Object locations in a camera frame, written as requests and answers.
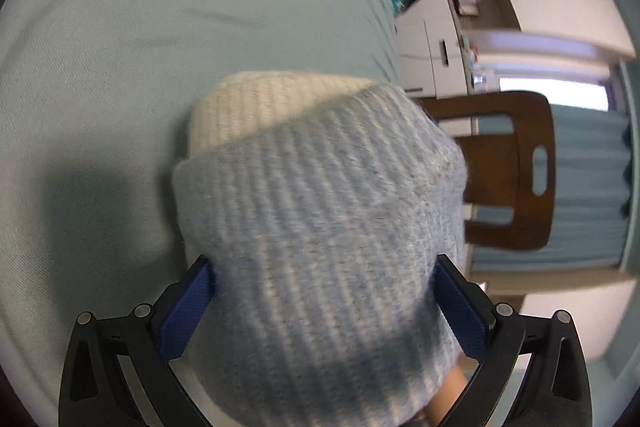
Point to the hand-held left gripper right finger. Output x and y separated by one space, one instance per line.
462 312

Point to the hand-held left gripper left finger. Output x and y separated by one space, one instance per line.
185 317

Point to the cream and blue knit sweater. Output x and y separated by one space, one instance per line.
320 217

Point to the brown wooden chair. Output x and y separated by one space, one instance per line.
492 177

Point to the teal curtain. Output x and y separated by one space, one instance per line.
585 167

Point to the window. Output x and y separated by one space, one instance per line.
550 93

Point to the white low cabinet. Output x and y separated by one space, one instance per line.
417 42

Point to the teal cloth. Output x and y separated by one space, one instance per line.
398 1

